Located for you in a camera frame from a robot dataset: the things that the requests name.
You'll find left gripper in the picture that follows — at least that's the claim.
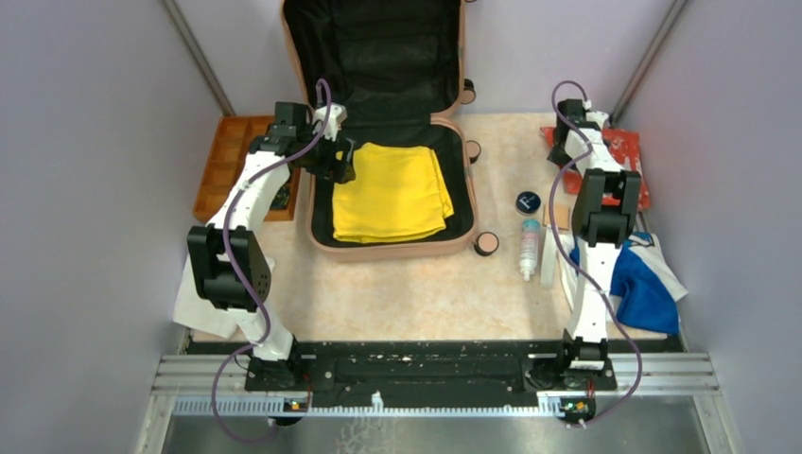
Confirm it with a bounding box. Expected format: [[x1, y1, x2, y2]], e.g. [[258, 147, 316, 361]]
[[297, 124, 355, 184]]

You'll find red white cloth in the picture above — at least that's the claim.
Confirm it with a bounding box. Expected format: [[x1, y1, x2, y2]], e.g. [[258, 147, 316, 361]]
[[540, 126, 652, 212]]

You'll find yellow cloth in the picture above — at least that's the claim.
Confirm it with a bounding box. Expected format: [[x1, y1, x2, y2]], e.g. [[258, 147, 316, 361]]
[[332, 142, 455, 244]]

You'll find pink suitcase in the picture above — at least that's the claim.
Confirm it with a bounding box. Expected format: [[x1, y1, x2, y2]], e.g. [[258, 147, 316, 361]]
[[282, 1, 481, 262]]

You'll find white cloth under left arm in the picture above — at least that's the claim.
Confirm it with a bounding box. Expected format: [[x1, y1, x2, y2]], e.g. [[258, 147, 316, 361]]
[[172, 255, 239, 340]]

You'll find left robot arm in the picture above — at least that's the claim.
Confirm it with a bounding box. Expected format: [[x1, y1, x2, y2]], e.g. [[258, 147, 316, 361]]
[[187, 102, 356, 391]]

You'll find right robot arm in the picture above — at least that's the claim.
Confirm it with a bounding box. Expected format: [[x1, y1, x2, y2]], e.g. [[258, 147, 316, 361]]
[[550, 98, 641, 390]]

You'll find small brown square box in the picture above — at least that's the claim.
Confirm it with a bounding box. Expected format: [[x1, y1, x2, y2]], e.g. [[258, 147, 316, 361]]
[[543, 203, 571, 231]]

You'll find black round jar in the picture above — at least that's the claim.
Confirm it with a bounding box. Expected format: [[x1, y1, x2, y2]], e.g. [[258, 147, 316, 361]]
[[514, 191, 542, 217]]

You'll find rolled yellow green tie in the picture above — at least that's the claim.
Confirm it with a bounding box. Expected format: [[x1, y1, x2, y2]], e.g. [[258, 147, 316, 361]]
[[270, 183, 293, 211]]

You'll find wooden compartment tray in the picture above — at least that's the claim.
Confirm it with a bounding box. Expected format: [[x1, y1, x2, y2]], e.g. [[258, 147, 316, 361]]
[[193, 115, 301, 223]]

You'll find white tube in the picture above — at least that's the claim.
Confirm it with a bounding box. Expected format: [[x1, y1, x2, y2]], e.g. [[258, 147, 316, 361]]
[[540, 225, 558, 288]]

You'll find blue white shirt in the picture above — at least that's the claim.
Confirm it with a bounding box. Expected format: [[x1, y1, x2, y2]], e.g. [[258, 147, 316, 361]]
[[557, 232, 688, 342]]

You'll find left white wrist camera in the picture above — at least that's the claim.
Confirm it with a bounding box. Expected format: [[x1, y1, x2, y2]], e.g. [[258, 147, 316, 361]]
[[312, 103, 347, 142]]

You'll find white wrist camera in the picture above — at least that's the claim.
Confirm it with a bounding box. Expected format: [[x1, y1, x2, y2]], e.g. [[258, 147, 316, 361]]
[[312, 103, 347, 142], [577, 109, 610, 131]]

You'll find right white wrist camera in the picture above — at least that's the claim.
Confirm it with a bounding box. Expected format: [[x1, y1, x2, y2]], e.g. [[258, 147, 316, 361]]
[[577, 109, 610, 131]]

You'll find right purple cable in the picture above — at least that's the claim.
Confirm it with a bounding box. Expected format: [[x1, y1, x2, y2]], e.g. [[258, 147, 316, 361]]
[[547, 79, 644, 429]]

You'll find purple cable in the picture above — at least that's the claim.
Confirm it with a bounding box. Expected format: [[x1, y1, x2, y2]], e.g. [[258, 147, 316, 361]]
[[547, 79, 644, 429], [209, 78, 334, 446]]

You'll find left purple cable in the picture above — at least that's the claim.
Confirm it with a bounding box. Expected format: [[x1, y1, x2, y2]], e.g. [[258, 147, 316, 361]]
[[209, 78, 334, 446]]

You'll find aluminium rail frame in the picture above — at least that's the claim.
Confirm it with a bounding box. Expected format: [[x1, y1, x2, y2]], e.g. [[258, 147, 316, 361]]
[[136, 340, 741, 453]]

